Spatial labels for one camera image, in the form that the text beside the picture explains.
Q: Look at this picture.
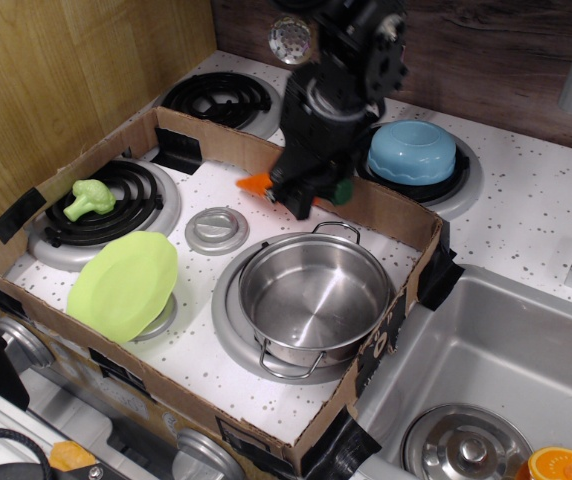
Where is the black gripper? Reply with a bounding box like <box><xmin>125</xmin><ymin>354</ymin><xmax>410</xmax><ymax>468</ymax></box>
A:
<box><xmin>269</xmin><ymin>63</ymin><xmax>374</xmax><ymax>220</ymax></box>

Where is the orange toy carrot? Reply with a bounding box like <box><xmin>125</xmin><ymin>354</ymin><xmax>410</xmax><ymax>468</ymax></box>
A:
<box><xmin>235</xmin><ymin>172</ymin><xmax>355</xmax><ymax>207</ymax></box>

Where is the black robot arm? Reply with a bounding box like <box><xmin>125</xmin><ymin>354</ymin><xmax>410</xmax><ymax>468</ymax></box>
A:
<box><xmin>266</xmin><ymin>1</ymin><xmax>408</xmax><ymax>220</ymax></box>

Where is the grey knob under plate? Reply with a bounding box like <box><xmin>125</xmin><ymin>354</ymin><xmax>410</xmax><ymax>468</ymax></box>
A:
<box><xmin>133</xmin><ymin>294</ymin><xmax>177</xmax><ymax>342</ymax></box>

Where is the light green plastic plate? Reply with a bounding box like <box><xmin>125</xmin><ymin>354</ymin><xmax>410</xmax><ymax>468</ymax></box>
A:
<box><xmin>66</xmin><ymin>231</ymin><xmax>178</xmax><ymax>343</ymax></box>

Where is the light blue plastic bowl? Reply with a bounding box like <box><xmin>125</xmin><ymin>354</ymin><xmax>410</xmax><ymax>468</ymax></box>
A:
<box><xmin>367</xmin><ymin>120</ymin><xmax>456</xmax><ymax>186</ymax></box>

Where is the grey centre stove knob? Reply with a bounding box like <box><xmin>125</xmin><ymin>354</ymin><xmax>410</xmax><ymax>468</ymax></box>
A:
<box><xmin>185</xmin><ymin>207</ymin><xmax>250</xmax><ymax>256</ymax></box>

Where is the stainless steel pot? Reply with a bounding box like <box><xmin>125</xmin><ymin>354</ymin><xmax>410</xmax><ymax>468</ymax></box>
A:
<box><xmin>238</xmin><ymin>221</ymin><xmax>395</xmax><ymax>380</ymax></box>

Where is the back right black burner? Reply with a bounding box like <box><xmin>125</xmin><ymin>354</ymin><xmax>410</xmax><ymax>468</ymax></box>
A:
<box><xmin>356</xmin><ymin>124</ymin><xmax>470</xmax><ymax>203</ymax></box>

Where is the black burner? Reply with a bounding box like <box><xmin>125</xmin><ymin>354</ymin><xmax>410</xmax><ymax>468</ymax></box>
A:
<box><xmin>43</xmin><ymin>160</ymin><xmax>163</xmax><ymax>247</ymax></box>
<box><xmin>356</xmin><ymin>124</ymin><xmax>470</xmax><ymax>203</ymax></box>
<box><xmin>157</xmin><ymin>72</ymin><xmax>275</xmax><ymax>129</ymax></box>

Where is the back left black burner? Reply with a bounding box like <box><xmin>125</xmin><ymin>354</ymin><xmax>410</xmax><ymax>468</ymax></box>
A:
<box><xmin>157</xmin><ymin>72</ymin><xmax>275</xmax><ymax>129</ymax></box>

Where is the hanging round metal strainer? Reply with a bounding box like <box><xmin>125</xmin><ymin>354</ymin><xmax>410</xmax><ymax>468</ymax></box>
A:
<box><xmin>268</xmin><ymin>15</ymin><xmax>312</xmax><ymax>65</ymax></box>

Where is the front left black burner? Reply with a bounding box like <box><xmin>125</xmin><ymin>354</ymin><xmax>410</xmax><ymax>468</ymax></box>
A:
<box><xmin>43</xmin><ymin>160</ymin><xmax>163</xmax><ymax>247</ymax></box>

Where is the green toy broccoli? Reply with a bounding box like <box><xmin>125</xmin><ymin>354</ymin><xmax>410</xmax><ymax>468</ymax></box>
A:
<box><xmin>63</xmin><ymin>179</ymin><xmax>116</xmax><ymax>222</ymax></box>

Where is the grey sink basin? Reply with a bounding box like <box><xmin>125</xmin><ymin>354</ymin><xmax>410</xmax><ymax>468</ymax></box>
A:
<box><xmin>357</xmin><ymin>267</ymin><xmax>572</xmax><ymax>479</ymax></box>

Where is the silver pot lid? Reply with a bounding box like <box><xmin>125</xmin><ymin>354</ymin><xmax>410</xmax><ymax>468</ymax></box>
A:
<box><xmin>400</xmin><ymin>403</ymin><xmax>533</xmax><ymax>479</ymax></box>

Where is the grey front panel knob right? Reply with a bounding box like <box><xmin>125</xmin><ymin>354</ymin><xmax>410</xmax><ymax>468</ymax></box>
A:
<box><xmin>172</xmin><ymin>428</ymin><xmax>246</xmax><ymax>480</ymax></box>

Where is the grey panel knob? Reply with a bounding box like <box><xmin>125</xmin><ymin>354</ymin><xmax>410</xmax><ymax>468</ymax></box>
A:
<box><xmin>172</xmin><ymin>428</ymin><xmax>246</xmax><ymax>480</ymax></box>
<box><xmin>0</xmin><ymin>317</ymin><xmax>55</xmax><ymax>374</ymax></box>

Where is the grey front panel knob left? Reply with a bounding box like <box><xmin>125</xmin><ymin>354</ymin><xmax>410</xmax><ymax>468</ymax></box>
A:
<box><xmin>0</xmin><ymin>317</ymin><xmax>55</xmax><ymax>374</ymax></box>

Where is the orange slice toy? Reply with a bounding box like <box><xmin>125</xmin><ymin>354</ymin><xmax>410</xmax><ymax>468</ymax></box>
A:
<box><xmin>515</xmin><ymin>446</ymin><xmax>572</xmax><ymax>480</ymax></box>

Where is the yellow sponge piece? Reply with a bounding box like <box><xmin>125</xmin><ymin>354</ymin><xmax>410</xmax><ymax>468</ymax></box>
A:
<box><xmin>48</xmin><ymin>440</ymin><xmax>97</xmax><ymax>472</ymax></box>

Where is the front right grey burner ring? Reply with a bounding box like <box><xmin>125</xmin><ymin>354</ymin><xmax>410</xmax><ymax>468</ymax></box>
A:
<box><xmin>210</xmin><ymin>232</ymin><xmax>397</xmax><ymax>385</ymax></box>

